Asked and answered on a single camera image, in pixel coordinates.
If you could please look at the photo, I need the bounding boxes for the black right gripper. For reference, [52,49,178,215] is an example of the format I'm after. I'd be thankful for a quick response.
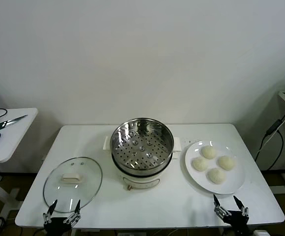
[213,194,252,236]

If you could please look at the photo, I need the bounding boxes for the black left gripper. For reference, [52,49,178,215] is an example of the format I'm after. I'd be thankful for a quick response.
[43,199,81,236]

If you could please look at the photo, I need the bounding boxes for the glass lid with cream handle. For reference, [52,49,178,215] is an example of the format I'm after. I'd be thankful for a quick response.
[43,156,103,213]

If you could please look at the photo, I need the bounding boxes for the white steamed baozi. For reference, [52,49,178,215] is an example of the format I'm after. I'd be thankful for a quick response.
[217,155,236,171]
[192,157,209,172]
[200,146,217,160]
[207,168,227,185]

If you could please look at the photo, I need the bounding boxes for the perforated steel steamer basket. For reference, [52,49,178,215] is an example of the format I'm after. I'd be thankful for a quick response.
[110,117,175,177]

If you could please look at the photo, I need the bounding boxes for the white round plate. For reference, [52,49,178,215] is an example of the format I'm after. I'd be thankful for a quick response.
[184,140,246,195]

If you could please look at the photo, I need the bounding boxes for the cream electric cooker base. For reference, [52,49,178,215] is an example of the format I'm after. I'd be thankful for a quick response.
[103,136,182,192]

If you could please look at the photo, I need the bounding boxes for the white side table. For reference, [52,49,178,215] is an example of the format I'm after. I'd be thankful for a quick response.
[0,107,39,214]

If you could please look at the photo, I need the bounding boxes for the black power adapter with cable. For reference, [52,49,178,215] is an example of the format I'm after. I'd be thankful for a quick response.
[254,104,285,171]

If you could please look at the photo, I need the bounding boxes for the steel scissors with black handle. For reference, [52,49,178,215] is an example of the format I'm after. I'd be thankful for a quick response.
[0,114,29,131]

